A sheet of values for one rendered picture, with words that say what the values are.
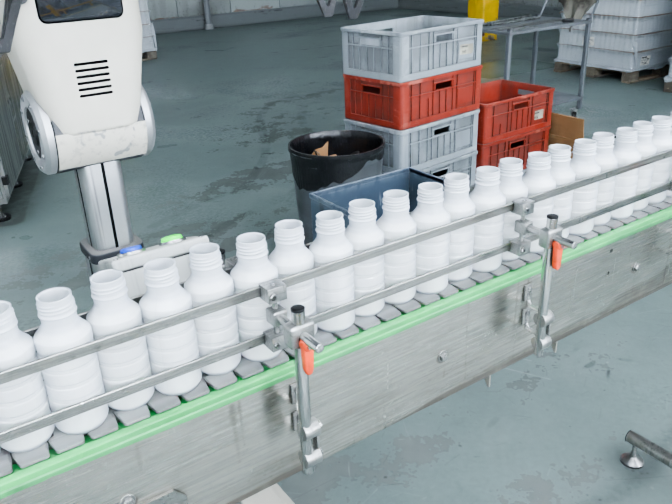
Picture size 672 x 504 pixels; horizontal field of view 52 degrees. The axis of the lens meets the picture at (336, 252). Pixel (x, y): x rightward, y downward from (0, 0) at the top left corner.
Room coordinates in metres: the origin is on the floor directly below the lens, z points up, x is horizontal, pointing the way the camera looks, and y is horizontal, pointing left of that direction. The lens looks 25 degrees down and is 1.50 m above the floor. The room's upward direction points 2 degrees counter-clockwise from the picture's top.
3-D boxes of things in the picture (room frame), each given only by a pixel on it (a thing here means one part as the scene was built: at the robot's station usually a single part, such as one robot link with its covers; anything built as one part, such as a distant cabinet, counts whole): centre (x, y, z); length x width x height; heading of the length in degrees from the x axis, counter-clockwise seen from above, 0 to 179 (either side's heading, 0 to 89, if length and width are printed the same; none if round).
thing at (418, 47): (3.49, -0.42, 1.00); 0.61 x 0.41 x 0.22; 131
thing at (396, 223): (0.92, -0.09, 1.08); 0.06 x 0.06 x 0.17
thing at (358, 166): (3.09, -0.02, 0.32); 0.45 x 0.45 x 0.64
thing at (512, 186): (1.05, -0.28, 1.08); 0.06 x 0.06 x 0.17
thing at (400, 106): (3.50, -0.42, 0.78); 0.61 x 0.41 x 0.22; 131
